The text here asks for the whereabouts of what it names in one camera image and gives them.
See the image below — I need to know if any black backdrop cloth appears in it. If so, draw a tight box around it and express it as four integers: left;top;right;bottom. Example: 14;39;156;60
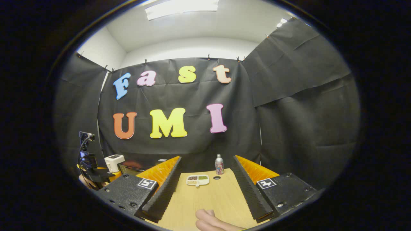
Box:
55;18;362;190

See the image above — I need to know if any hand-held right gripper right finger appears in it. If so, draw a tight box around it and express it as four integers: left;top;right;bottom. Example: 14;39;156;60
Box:
230;155;318;224

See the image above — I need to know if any white toaster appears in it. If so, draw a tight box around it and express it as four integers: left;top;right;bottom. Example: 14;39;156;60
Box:
104;154;125;173

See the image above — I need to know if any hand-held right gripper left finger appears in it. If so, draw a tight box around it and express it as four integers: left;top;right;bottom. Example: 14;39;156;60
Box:
96;156;182;224

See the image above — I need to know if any long ceiling light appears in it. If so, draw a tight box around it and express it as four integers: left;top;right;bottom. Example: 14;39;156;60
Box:
144;0;220;21

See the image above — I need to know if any black electric oven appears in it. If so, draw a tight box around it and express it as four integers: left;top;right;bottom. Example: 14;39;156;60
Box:
117;158;176;176

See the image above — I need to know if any white divided dish of grains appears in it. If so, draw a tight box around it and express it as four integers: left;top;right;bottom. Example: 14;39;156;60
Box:
186;175;210;187

